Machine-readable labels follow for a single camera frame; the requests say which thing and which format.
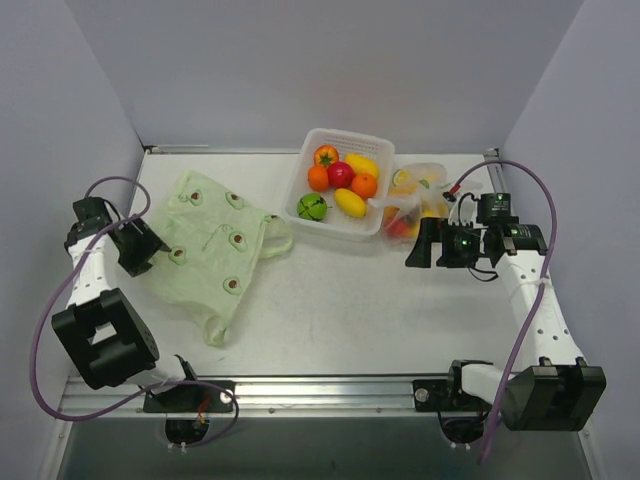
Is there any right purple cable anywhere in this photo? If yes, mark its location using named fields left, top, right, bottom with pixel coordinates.
left=443, top=159, right=558, bottom=466

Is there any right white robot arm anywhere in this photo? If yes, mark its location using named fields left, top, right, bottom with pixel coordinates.
left=405, top=193, right=606, bottom=431

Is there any yellow fake mango back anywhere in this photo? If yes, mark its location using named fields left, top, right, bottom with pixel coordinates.
left=343, top=153, right=379, bottom=179

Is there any white plastic basket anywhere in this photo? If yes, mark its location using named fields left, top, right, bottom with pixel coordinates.
left=283, top=128, right=395, bottom=240

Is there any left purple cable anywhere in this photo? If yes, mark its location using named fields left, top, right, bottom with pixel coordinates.
left=32, top=175, right=240, bottom=447

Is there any yellow fake mango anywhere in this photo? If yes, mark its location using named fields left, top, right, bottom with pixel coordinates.
left=334, top=188, right=367, bottom=218
left=343, top=153, right=379, bottom=179

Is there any red fake apple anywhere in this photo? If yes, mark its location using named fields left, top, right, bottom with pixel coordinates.
left=327, top=162, right=355, bottom=189

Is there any aluminium front rail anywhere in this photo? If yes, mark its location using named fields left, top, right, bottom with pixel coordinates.
left=57, top=375, right=506, bottom=420

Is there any green fake fruit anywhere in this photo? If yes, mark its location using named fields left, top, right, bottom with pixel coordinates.
left=296, top=193, right=329, bottom=222

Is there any aluminium rail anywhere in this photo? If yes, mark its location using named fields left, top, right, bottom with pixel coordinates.
left=484, top=148, right=508, bottom=193
left=57, top=375, right=506, bottom=420

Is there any tied clear bag of fruits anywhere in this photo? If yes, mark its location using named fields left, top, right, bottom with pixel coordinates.
left=367, top=162, right=450, bottom=243

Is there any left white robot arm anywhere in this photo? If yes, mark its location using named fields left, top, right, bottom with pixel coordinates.
left=51, top=196, right=202, bottom=411

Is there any red orange fake tomato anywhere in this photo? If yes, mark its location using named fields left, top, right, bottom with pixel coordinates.
left=313, top=144, right=340, bottom=169

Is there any purple cable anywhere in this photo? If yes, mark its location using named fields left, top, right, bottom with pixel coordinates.
left=443, top=159, right=558, bottom=466
left=32, top=175, right=240, bottom=447

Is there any aluminium right rail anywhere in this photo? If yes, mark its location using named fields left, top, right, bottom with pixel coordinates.
left=484, top=148, right=508, bottom=193

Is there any green avocado print plastic bag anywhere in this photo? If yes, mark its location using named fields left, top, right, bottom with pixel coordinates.
left=144, top=170, right=293, bottom=347

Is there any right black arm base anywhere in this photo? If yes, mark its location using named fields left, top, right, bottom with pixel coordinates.
left=412, top=360, right=492, bottom=414

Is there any yellow fake mango front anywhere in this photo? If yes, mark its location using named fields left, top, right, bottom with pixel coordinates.
left=334, top=188, right=367, bottom=218

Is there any orange fake orange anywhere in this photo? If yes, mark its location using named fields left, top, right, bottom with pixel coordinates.
left=307, top=165, right=330, bottom=192
left=350, top=173, right=378, bottom=200

